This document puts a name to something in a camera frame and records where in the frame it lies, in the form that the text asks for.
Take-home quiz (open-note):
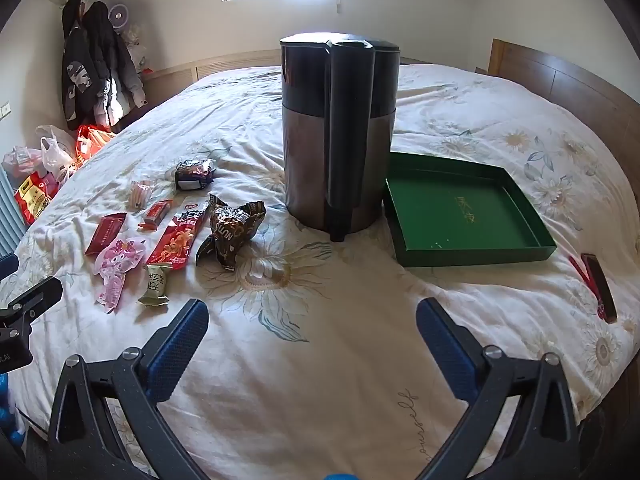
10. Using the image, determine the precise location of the pink cartoon snack packet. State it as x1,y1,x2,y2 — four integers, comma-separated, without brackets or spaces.
95,237,149,313

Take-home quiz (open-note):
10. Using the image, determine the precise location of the radiator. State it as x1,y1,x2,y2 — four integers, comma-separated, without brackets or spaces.
0,165,26,256

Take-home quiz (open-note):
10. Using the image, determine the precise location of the grey black puffer jacket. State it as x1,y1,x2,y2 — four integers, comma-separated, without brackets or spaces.
82,2,146,128

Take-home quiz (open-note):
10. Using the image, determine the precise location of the black electric kettle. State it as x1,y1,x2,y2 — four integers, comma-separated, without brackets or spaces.
279,32,401,242

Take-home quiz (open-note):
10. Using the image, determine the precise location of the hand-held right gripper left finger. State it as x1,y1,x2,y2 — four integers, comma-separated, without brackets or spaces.
47,299,211,480

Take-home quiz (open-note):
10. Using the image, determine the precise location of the blue and white fabric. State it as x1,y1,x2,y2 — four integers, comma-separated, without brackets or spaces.
0,375,23,456

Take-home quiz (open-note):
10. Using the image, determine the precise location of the beige candy packet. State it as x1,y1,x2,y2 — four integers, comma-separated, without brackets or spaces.
138,262,171,307

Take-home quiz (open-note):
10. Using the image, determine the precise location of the pink striped tube packet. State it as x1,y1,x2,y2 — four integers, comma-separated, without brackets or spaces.
129,181,153,211

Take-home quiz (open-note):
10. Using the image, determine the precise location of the black printed jacket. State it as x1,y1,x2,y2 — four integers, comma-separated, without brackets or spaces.
61,0,101,131

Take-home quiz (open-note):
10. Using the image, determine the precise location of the phone in red case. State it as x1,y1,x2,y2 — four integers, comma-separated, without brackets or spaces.
580,253,618,324

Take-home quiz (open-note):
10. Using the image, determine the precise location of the small red candy packet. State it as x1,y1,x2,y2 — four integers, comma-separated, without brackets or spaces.
137,199,173,231

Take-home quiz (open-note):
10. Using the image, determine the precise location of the pink plastic bag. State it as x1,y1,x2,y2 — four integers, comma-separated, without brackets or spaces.
2,146,43,178

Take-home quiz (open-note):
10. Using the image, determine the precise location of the dark wafer snack packet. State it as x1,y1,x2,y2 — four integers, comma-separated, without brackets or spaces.
175,158,217,192

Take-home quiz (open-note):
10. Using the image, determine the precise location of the red yellow food packet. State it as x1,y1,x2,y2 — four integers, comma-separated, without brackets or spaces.
14,172,56,226

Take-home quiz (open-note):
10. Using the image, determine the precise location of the wooden headboard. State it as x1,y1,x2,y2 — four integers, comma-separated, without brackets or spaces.
487,38,640,181

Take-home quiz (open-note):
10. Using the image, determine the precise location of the beige wall ledge cabinet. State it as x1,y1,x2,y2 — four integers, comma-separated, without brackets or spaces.
145,50,281,106

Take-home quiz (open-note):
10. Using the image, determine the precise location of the long red snack packet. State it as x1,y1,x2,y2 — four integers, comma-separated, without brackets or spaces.
145,200,211,267

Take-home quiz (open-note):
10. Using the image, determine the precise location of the brown foil snack packet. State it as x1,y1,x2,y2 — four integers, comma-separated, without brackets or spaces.
196,194,267,272

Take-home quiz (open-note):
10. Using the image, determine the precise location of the small round fan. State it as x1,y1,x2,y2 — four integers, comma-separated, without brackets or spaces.
107,4,133,28

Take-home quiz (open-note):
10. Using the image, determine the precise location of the dark red snack packet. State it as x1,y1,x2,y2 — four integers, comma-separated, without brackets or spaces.
85,213,127,256

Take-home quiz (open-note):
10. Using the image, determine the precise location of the red shopping bag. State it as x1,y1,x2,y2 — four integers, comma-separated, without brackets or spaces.
75,125,113,161

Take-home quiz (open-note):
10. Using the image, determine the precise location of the white plastic bag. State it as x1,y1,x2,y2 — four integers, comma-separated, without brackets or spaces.
35,125,76,181

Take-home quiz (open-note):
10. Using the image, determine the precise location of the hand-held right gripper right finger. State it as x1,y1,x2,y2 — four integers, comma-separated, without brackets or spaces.
416,297,581,480

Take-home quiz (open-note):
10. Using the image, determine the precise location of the green cardboard box tray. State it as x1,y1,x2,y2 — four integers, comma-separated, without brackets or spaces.
384,151,557,267

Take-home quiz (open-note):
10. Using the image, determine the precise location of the hanging pale plastic bag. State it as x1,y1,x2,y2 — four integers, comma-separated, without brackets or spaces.
117,25,148,73

